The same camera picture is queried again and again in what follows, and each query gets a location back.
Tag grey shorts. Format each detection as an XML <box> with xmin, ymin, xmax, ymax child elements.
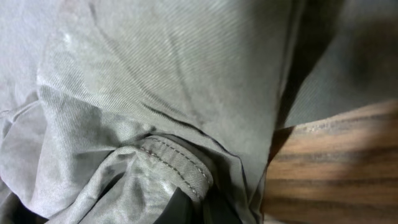
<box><xmin>1</xmin><ymin>0</ymin><xmax>397</xmax><ymax>223</ymax></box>

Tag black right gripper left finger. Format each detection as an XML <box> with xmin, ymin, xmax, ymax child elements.
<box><xmin>154</xmin><ymin>188</ymin><xmax>195</xmax><ymax>224</ymax></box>

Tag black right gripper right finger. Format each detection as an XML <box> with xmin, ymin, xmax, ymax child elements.
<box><xmin>203</xmin><ymin>189</ymin><xmax>242</xmax><ymax>224</ymax></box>

